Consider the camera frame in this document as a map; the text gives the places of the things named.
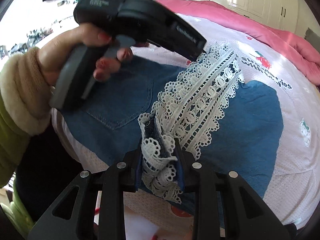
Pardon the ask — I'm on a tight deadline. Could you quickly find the pink blanket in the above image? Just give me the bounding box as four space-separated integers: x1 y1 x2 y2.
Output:
156 0 320 85

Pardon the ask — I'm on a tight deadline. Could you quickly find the person's torso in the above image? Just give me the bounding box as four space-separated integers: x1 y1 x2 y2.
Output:
0 135 100 230

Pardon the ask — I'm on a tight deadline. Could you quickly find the grey padded headboard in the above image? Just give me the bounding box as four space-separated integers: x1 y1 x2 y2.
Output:
304 28 318 42

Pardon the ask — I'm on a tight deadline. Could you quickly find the white cluttered desk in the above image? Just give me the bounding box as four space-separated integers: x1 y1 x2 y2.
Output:
0 1 78 55

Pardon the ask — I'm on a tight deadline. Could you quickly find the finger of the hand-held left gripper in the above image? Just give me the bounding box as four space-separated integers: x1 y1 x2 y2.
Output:
150 12 208 55

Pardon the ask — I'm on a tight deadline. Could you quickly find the pink strawberry print quilt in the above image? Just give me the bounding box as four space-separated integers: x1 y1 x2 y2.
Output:
50 12 320 240

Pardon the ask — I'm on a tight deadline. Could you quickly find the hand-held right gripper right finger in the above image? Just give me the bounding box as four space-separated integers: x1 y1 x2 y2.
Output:
174 139 292 240

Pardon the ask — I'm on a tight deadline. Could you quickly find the person's left hand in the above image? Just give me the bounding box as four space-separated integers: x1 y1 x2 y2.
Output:
37 26 134 85

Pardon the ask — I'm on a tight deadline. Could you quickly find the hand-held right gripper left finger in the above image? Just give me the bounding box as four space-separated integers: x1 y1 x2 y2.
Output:
27 142 143 240

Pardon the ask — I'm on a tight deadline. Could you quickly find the person's left forearm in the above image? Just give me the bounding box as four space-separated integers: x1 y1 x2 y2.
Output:
0 46 57 188

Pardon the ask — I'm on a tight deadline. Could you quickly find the blue denim pants lace trim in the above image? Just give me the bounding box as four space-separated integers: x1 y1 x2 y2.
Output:
61 41 284 204

